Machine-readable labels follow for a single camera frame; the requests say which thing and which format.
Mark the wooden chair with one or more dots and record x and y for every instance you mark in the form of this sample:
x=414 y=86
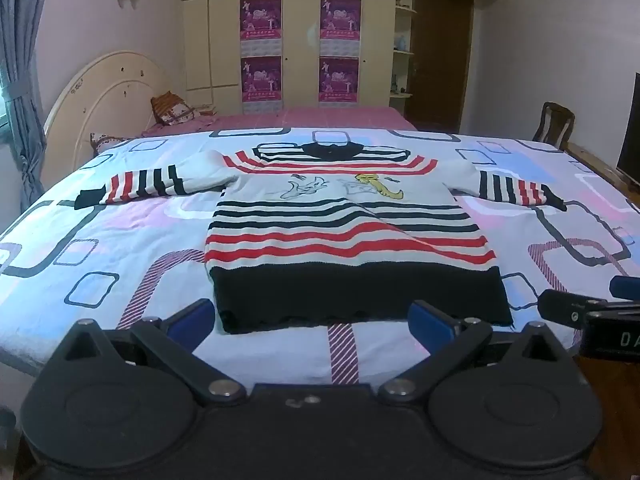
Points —
x=552 y=122

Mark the black television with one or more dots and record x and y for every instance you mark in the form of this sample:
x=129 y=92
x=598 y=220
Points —
x=630 y=130

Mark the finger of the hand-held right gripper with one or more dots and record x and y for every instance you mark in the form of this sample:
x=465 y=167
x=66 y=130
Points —
x=565 y=307
x=627 y=287

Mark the orange patterned pillow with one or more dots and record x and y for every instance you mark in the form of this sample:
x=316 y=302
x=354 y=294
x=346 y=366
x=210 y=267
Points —
x=170 y=109

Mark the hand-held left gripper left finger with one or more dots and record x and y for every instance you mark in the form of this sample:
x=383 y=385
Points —
x=192 y=317

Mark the corner shelf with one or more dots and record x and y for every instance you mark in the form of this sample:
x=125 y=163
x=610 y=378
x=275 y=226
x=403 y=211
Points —
x=402 y=50

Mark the grey curtain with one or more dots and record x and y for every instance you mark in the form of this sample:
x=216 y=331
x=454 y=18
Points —
x=20 y=60

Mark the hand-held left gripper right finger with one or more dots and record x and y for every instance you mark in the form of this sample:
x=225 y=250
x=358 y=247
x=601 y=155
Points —
x=430 y=324

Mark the cream wardrobe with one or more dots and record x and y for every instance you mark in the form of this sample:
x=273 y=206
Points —
x=300 y=35

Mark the small patterned pillow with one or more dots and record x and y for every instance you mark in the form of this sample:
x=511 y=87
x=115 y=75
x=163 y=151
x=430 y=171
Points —
x=107 y=142

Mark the patterned white bed sheet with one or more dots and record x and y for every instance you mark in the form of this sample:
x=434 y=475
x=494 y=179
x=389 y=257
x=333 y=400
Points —
x=115 y=240

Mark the cream round headboard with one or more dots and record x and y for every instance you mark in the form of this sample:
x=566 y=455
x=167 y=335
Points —
x=105 y=95

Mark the purple wall poster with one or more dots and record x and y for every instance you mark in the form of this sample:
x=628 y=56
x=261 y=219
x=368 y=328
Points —
x=261 y=82
x=339 y=80
x=261 y=22
x=340 y=22

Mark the striped knit sweater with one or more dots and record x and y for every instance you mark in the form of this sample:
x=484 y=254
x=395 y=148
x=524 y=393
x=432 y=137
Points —
x=345 y=240

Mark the wooden bed frame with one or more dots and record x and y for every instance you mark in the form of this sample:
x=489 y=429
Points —
x=595 y=162

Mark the pink bed sheet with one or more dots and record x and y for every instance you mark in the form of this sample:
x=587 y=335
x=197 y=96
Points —
x=325 y=116

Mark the brown wooden door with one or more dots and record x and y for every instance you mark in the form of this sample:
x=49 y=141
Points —
x=442 y=60

